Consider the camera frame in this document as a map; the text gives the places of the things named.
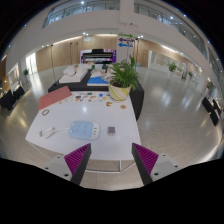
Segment black display table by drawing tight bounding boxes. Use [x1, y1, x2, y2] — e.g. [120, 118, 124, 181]
[47, 68, 145, 122]

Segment group of black chairs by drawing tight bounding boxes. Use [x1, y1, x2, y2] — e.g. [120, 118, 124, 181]
[0, 85, 26, 111]
[201, 96, 224, 126]

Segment white power strip cable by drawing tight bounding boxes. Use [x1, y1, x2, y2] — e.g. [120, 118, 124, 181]
[39, 126, 71, 140]

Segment model on blue base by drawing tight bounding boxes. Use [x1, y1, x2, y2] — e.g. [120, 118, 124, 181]
[87, 64, 112, 87]

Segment glass balcony railing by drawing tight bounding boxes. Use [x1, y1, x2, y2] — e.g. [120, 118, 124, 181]
[41, 0, 209, 59]

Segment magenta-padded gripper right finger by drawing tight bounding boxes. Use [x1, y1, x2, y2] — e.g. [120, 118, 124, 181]
[131, 142, 184, 186]

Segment colourful small stickers spread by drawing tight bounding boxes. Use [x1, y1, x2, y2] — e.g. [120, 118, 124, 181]
[72, 91, 110, 103]

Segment purple arrow sign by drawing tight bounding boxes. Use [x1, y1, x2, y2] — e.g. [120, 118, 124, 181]
[118, 37, 135, 44]

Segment blue arrow sign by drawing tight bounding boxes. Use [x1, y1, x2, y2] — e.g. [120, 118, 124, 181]
[117, 42, 134, 48]

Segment white building model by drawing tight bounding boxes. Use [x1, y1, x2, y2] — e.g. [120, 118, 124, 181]
[58, 64, 88, 84]

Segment salmon red flat mat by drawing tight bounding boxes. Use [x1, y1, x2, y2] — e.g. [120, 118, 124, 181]
[38, 85, 73, 112]

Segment ceiling spot lights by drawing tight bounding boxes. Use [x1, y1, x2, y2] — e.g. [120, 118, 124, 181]
[23, 0, 188, 54]

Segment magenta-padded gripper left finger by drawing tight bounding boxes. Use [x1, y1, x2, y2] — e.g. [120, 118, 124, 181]
[42, 143, 92, 186]

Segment black piano with purple screen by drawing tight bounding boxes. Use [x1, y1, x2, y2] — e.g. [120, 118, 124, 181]
[79, 48, 118, 65]

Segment small grey charger block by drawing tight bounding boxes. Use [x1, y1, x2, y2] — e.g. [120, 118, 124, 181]
[107, 126, 117, 137]

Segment potted plant in striped pot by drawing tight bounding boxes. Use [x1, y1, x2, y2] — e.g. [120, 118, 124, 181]
[108, 54, 140, 102]

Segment tall black floor stand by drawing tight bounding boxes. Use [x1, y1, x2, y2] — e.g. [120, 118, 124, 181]
[49, 43, 58, 84]

